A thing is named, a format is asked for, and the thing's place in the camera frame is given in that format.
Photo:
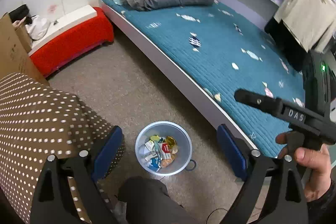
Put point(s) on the person's right hand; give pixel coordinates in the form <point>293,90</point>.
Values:
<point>319,174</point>

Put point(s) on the white bed frame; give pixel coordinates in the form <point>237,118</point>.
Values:
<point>181,73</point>

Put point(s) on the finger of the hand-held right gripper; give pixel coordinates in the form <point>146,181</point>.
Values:
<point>260,102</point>

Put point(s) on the black bag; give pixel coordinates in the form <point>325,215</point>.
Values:
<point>18,12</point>

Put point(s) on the bed with teal cover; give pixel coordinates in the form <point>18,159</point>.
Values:
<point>210,37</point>

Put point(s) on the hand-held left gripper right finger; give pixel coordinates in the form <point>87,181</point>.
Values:
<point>232,153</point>

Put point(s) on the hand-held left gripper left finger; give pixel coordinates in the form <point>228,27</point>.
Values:
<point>107,153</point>

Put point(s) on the pale blue plastic bin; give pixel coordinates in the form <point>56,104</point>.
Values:
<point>182,134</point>

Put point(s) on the pile of wrappers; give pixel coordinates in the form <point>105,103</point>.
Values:
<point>161,151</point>

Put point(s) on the pink butterfly sticker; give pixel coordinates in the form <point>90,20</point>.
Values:
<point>53,8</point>

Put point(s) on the small dark object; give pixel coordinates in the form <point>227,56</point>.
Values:
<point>55,22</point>

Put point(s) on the large cardboard box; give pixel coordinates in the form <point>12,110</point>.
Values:
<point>10,53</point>

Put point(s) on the brown dotted tablecloth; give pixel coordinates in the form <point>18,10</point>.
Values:
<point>31,113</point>

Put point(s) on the white plastic bag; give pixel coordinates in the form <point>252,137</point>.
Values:
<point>38,27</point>

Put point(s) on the red bench with white top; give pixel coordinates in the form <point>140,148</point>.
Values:
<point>71,40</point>

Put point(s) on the black hanging cloth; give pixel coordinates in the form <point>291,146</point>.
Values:
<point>286,45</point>

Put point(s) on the person's leg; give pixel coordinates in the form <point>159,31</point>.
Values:
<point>149,203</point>

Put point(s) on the beige hanging cloth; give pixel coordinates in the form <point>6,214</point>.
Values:
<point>307,8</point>

